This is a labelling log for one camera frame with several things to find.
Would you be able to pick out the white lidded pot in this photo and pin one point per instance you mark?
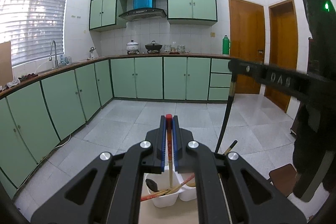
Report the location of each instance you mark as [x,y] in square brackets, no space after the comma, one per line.
[132,47]

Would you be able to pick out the brown wooden stool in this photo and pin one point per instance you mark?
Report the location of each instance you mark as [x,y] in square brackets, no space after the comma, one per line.
[283,179]

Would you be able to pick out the blue hood chimney cover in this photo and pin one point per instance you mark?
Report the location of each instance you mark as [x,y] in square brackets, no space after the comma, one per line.
[143,0]

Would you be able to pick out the black lidded wok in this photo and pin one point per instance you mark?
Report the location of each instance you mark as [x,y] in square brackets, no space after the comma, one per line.
[153,47]

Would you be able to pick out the dark cloth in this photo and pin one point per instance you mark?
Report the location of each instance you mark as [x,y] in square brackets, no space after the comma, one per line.
[27,76]

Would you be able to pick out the brown chopstick with dark tip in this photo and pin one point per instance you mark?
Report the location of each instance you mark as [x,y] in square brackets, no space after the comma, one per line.
[231,147]

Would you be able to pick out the cardboard board with white devices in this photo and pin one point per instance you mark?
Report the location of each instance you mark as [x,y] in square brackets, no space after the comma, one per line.
[5,64]

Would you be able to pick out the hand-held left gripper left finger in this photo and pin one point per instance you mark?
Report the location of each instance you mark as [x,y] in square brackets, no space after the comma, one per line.
[163,134]

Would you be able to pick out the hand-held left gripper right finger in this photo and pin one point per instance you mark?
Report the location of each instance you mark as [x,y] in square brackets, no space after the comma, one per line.
[175,134]

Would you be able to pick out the white two-compartment utensil holder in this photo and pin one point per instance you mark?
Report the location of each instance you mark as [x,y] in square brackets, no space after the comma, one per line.
[162,201]

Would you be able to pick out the brown wooden door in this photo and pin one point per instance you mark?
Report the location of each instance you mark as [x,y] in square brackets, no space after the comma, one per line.
[246,40]
[283,43]

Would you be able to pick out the black range hood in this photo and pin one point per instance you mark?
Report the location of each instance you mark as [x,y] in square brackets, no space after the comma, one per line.
[143,14]

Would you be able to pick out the steel sink faucet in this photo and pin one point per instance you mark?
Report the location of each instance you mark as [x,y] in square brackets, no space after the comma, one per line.
[53,52]

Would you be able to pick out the green base cabinet run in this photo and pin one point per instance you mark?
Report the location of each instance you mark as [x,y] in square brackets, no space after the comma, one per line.
[123,77]

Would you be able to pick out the light wooden chopstick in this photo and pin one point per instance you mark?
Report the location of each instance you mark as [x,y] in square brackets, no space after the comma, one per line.
[174,188]

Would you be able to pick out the small steel kettle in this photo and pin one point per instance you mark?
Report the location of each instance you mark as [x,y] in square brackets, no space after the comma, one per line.
[92,53]

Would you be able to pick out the white window blind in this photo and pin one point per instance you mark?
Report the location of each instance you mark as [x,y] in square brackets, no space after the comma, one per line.
[34,16]

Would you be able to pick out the green thermos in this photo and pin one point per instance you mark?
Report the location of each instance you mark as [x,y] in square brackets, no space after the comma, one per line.
[226,45]

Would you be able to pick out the clear glass jars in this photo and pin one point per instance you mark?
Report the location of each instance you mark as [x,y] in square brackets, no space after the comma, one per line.
[65,60]

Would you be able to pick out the black chopstick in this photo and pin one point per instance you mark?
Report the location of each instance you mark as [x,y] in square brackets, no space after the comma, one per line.
[225,119]

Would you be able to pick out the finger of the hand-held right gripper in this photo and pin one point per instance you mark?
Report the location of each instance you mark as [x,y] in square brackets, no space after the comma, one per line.
[262,73]

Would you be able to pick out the red capped patterned chopstick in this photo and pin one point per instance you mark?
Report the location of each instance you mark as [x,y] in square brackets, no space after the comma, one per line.
[170,140]

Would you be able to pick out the row of wall hooks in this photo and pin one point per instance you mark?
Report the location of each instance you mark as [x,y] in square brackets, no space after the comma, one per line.
[75,16]

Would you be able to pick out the black spoon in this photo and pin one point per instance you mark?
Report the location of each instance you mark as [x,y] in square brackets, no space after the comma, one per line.
[151,184]

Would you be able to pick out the white rag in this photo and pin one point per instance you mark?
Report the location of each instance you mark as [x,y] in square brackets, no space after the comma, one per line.
[11,82]

